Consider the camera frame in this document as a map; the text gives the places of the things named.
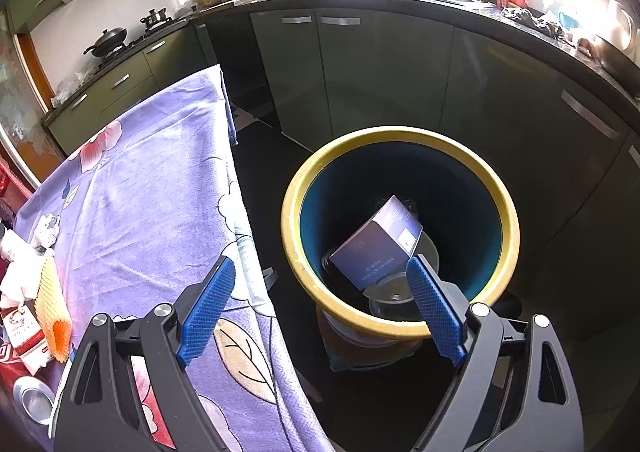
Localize yellow rimmed teal trash bin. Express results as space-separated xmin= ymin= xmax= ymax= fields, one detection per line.
xmin=280 ymin=125 xmax=522 ymax=341

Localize green lower kitchen cabinets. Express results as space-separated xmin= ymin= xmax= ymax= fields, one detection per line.
xmin=46 ymin=0 xmax=639 ymax=336

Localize clear plastic cup lid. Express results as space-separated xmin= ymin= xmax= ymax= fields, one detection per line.
xmin=363 ymin=232 xmax=439 ymax=322

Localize purple floral tablecloth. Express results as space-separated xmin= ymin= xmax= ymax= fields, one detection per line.
xmin=15 ymin=66 xmax=332 ymax=451

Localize orange foam fruit net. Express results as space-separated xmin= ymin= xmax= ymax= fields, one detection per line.
xmin=34 ymin=256 xmax=73 ymax=363

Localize red crushed cola can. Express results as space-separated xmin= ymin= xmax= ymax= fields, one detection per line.
xmin=1 ymin=344 xmax=55 ymax=426

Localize black wok with lid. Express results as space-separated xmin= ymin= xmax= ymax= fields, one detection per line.
xmin=84 ymin=27 xmax=128 ymax=58

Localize crumpled white tissue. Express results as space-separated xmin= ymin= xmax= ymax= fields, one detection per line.
xmin=1 ymin=214 xmax=60 ymax=310

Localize red white drink carton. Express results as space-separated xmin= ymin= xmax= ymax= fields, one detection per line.
xmin=1 ymin=305 xmax=52 ymax=376

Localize pink purple cardboard box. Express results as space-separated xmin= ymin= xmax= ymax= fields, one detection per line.
xmin=329 ymin=195 xmax=423 ymax=290

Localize gas stove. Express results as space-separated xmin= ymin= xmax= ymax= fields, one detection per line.
xmin=84 ymin=18 xmax=188 ymax=68

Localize small steel pot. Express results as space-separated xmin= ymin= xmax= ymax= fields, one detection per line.
xmin=140 ymin=8 xmax=172 ymax=32

